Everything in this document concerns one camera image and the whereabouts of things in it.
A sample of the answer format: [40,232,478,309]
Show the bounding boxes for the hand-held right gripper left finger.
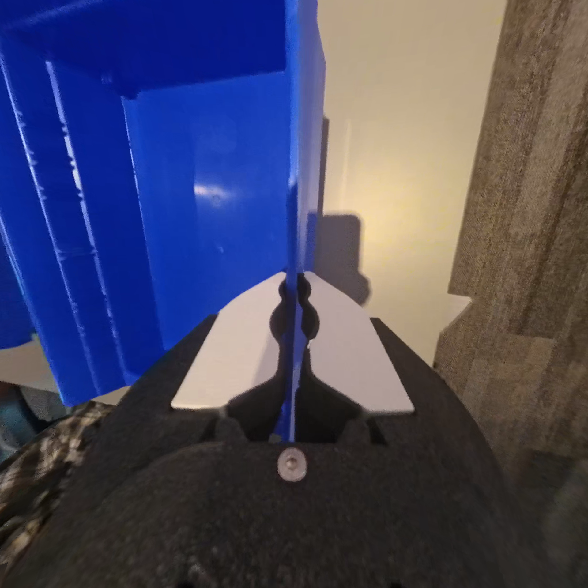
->
[171,272,291,418]

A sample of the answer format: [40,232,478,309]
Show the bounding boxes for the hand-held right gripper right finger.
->
[299,272,415,415]

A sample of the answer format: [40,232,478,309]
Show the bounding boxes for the blue plastic bin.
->
[0,0,327,444]

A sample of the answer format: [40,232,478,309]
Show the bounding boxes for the person's plaid shirt torso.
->
[0,400,115,579]

